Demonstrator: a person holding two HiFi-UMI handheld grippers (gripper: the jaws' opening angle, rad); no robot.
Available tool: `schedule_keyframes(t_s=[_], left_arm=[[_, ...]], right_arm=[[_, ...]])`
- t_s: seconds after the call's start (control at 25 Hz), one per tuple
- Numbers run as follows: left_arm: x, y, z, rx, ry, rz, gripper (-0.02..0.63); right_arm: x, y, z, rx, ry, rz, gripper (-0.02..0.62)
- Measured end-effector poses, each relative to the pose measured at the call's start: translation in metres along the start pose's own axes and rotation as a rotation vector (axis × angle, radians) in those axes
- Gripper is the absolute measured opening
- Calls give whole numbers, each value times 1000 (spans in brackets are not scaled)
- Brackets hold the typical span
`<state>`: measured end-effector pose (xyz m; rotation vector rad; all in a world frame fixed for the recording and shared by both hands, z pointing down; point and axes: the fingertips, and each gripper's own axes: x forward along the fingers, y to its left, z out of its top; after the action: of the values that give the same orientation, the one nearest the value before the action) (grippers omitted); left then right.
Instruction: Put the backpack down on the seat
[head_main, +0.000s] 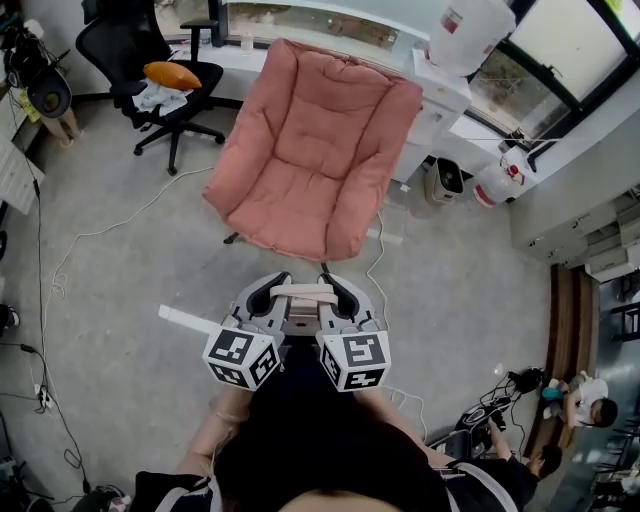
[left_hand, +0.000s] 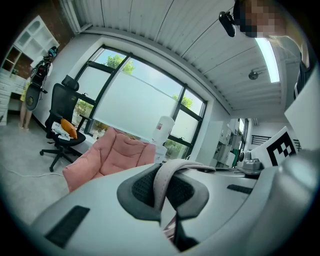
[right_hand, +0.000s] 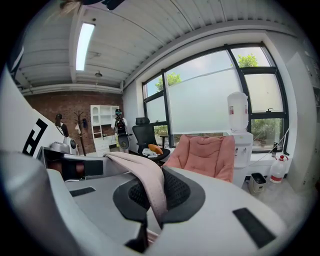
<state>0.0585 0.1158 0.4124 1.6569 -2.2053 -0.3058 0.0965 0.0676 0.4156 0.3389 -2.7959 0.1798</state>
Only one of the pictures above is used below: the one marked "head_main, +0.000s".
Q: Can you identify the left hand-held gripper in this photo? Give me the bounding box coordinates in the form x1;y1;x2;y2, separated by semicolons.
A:
202;270;294;392

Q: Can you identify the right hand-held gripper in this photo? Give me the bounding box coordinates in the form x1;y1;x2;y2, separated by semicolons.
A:
315;272;393;394

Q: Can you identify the pink padded armchair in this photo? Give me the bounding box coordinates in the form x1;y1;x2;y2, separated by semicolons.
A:
201;37;425;274

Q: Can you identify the person's right forearm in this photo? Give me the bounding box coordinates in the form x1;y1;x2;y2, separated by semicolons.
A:
354;387;456;464

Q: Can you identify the person's left forearm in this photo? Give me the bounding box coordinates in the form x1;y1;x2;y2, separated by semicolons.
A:
177;387;254;476

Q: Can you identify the white tape strip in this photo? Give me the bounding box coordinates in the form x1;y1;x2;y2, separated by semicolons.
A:
158;303;224;335

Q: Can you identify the person's dark dress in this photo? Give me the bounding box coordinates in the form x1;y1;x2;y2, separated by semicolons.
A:
252;339;371;416

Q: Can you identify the white waste bin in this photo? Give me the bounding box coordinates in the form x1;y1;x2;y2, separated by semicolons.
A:
424;156;466;204

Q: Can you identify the black white round device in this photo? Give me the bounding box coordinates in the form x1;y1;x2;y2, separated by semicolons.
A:
453;397;512;431

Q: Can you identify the dark grey oval device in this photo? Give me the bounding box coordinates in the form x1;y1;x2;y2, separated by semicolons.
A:
427;428;481;459

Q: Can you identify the clear water jug red cap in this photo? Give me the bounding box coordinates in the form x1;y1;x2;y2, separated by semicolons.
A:
472;153;526;209

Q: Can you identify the wooden floor step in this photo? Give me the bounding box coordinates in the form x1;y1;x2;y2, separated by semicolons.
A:
524;263;601;451

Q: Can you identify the person's black jacket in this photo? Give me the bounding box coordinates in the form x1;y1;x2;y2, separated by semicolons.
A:
134;459;526;512

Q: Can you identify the white water dispenser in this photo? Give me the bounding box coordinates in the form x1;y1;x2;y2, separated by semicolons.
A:
394;47;474;184

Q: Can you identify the white patterned cloth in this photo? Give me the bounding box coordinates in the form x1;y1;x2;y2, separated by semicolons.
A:
132;82;189;114

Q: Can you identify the white locker cabinet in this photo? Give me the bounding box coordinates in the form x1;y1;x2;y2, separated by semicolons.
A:
508;94;640;284

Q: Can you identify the white window ledge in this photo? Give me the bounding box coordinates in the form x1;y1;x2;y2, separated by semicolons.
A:
167;39;559;184

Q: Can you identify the pink checkered cloth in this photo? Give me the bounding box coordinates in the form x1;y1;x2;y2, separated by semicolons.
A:
102;487;132;512

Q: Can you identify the orange cushion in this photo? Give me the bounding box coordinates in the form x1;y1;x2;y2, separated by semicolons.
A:
143;60;204;91

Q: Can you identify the white drawer unit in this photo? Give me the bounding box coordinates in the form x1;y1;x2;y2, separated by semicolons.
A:
0;94;46;216

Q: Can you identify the black metal table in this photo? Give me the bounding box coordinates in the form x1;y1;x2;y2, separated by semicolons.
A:
610;279;640;342

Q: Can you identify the black office chair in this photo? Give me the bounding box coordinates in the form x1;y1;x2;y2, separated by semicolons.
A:
74;0;226;177

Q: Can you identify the large dispenser water bottle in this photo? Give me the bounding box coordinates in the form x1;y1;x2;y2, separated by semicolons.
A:
427;0;517;79

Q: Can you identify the yellow patterned cloth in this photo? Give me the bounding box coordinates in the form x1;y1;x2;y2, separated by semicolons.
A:
18;88;42;122

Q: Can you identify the black framed window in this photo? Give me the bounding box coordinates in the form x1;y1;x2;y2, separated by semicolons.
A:
154;0;640;144

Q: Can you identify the white floor cable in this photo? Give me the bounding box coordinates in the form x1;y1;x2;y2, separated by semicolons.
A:
365;210;429;444
42;166;216;351

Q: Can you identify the black cable tangle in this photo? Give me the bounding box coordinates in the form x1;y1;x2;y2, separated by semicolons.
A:
479;367;546;436

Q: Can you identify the black floor cable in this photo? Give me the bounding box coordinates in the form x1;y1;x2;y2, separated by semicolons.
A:
0;164;94;496

